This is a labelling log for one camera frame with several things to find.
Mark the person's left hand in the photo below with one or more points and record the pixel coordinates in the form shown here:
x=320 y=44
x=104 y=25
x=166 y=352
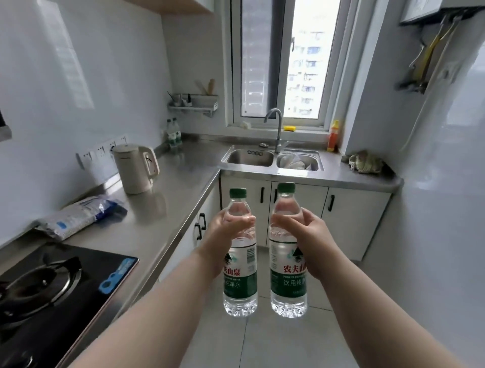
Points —
x=214 y=242

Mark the person's right hand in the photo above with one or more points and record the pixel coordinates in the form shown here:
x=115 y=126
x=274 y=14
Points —
x=316 y=246

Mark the person's left thumb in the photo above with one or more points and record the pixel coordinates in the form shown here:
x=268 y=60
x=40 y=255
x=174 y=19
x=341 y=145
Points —
x=240 y=222

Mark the person's right thumb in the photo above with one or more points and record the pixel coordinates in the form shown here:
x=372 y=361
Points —
x=285 y=220

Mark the clear green-capped water bottle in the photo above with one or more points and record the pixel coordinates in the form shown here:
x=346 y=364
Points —
x=240 y=280
x=288 y=280

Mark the person's right forearm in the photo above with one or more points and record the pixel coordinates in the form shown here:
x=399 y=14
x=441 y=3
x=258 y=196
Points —
x=352 y=318

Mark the person's left forearm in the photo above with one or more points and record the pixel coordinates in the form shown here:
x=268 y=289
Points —
x=151 y=314

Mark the white plastic bag in sink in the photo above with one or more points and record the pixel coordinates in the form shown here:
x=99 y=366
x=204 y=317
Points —
x=297 y=161

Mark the stainless steel double sink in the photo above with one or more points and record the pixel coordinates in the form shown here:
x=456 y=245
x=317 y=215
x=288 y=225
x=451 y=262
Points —
x=250 y=157

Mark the yellow sponge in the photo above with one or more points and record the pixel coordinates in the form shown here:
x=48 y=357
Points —
x=290 y=128

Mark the orange and yellow detergent bottle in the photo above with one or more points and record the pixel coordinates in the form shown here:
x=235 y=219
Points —
x=333 y=138

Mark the chrome sink faucet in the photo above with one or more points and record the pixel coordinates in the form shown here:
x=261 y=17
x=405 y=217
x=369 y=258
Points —
x=278 y=125

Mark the white object on window sill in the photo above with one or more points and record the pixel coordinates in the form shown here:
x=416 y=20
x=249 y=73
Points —
x=246 y=124

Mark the crumpled greenish dish rag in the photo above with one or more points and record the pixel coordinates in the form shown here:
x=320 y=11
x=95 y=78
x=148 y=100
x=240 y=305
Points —
x=365 y=162

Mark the small green-label water bottle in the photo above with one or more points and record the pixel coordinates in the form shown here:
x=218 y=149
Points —
x=176 y=132
x=169 y=134

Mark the beige electric kettle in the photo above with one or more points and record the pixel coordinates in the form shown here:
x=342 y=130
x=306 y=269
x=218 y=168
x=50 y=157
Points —
x=134 y=170

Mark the blue sticker on stove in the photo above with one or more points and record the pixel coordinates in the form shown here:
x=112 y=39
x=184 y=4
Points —
x=117 y=276

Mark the wooden spatula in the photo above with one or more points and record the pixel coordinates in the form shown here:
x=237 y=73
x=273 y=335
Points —
x=206 y=87

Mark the white-framed window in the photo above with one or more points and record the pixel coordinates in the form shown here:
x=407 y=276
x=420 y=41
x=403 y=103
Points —
x=282 y=60

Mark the clear plastic bag with blue print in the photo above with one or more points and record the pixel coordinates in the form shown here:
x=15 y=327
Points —
x=77 y=218

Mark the black glass gas stove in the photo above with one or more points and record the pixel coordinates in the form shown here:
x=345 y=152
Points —
x=57 y=322

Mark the black burner grate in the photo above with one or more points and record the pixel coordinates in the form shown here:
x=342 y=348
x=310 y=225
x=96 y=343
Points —
x=38 y=288

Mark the wooden upper cabinet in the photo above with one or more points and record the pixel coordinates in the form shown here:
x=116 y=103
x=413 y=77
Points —
x=178 y=5

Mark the range hood edge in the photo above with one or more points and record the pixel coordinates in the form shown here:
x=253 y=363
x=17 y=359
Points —
x=4 y=127

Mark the white wall-mounted utensil rack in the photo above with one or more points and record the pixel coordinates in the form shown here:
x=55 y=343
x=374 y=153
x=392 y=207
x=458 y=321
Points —
x=195 y=104

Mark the row of white wall sockets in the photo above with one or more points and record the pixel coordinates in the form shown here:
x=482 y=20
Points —
x=99 y=152

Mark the white wall water heater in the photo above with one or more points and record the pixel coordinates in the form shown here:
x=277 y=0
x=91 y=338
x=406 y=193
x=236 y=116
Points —
x=435 y=9

